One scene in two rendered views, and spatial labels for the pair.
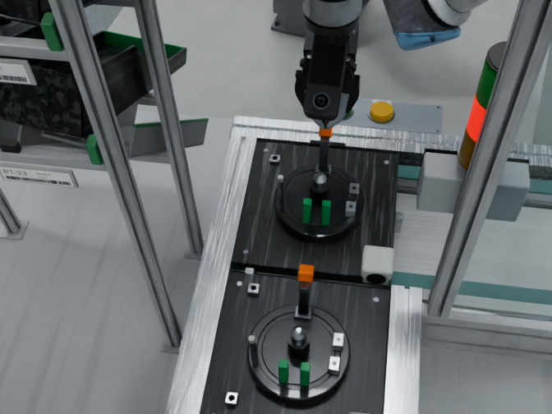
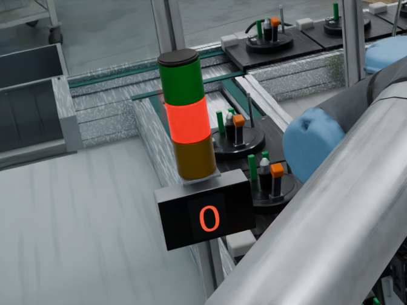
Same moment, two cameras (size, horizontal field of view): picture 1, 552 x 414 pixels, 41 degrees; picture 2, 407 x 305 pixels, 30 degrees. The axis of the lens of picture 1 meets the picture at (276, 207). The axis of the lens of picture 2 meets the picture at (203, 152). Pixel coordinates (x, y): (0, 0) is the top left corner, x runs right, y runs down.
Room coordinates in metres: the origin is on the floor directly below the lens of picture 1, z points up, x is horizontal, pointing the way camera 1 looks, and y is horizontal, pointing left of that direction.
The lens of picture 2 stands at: (1.33, -0.52, 1.70)
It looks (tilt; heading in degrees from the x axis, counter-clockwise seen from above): 26 degrees down; 160
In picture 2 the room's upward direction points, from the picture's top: 9 degrees counter-clockwise
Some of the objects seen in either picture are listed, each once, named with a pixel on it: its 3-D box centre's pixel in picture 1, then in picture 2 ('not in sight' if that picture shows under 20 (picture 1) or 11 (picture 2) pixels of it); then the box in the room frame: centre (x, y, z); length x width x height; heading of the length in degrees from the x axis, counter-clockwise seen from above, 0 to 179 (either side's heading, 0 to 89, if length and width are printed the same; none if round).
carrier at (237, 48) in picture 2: not in sight; (268, 31); (-0.60, 0.45, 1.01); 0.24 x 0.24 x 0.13; 80
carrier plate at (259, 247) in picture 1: (319, 209); not in sight; (0.66, -0.07, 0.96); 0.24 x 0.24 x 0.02; 80
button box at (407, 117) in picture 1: (379, 125); not in sight; (0.86, -0.19, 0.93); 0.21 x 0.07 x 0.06; 80
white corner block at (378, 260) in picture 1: (377, 265); not in sight; (0.55, -0.15, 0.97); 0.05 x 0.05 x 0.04; 80
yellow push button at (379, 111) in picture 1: (381, 112); not in sight; (0.86, -0.19, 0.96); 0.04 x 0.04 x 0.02
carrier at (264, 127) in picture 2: not in sight; (231, 128); (-0.07, 0.07, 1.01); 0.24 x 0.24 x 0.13; 80
